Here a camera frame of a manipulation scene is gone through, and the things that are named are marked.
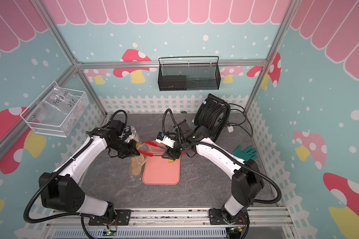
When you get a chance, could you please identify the green rubber glove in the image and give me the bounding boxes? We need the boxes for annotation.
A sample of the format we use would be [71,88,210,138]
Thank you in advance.
[232,145,258,161]

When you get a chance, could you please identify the white power plug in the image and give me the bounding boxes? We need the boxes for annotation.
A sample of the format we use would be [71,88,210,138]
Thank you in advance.
[227,125,233,133]

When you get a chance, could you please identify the white wire wall basket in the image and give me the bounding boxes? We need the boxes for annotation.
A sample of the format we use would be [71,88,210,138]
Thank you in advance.
[21,82,89,137]

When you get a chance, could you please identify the red kitchen tongs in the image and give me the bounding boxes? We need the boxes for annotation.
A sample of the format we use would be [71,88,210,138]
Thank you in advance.
[138,141,167,157]

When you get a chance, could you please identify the clear resealable bag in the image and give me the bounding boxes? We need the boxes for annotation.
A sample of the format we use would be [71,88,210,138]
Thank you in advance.
[129,143,151,180]

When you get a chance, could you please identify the black cable reel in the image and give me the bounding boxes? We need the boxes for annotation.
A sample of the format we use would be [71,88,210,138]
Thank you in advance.
[194,94,231,141]

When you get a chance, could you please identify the black mesh wall basket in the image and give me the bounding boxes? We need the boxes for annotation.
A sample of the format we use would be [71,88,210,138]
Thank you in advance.
[158,56,221,91]

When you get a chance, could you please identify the black box in basket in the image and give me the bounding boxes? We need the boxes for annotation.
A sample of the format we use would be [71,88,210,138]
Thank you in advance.
[158,75,187,91]

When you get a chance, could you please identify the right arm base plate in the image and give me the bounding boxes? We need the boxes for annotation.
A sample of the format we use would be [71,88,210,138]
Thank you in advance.
[208,208,250,225]

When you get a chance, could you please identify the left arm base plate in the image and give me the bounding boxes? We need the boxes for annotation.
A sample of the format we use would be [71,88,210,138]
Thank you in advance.
[88,209,132,226]

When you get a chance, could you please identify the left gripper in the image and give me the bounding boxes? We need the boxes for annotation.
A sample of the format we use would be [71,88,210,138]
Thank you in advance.
[109,137,140,158]

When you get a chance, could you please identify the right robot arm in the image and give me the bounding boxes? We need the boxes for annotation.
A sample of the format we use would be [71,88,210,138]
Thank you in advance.
[156,120,282,225]

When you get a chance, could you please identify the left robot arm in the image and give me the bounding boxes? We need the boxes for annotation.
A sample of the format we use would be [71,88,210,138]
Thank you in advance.
[23,119,140,224]

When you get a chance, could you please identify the pink tray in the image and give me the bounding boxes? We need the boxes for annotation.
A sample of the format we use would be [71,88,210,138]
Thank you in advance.
[143,156,180,185]

